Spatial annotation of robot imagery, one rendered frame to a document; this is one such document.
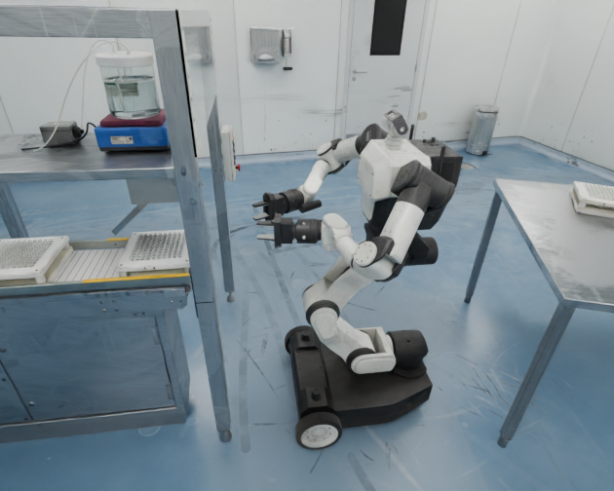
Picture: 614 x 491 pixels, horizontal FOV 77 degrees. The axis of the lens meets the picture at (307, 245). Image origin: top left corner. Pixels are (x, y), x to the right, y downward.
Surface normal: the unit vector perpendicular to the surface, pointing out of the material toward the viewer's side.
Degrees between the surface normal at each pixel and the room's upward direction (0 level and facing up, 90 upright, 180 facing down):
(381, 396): 0
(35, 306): 90
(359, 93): 90
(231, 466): 0
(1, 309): 90
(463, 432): 0
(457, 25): 90
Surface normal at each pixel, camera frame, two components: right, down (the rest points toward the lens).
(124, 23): 0.14, 0.52
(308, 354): 0.02, -0.85
